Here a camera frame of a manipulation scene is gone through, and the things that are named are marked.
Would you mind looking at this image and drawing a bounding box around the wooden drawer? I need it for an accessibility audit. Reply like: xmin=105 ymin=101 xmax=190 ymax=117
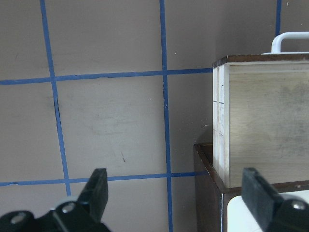
xmin=213 ymin=53 xmax=309 ymax=188

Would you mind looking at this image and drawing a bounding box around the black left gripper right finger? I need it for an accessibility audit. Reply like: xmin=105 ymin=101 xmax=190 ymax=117
xmin=241 ymin=168 xmax=284 ymax=232

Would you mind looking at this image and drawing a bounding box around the white plastic tray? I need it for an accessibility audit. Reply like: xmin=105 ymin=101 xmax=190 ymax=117
xmin=227 ymin=187 xmax=309 ymax=232

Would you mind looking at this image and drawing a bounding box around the white drawer handle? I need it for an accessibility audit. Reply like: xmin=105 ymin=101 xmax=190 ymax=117
xmin=263 ymin=31 xmax=309 ymax=55

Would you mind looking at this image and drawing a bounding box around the dark brown wooden cabinet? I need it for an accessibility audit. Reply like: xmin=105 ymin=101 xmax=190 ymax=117
xmin=194 ymin=143 xmax=309 ymax=232

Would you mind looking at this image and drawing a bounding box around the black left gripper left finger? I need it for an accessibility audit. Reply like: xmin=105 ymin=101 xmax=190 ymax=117
xmin=77 ymin=168 xmax=108 ymax=222

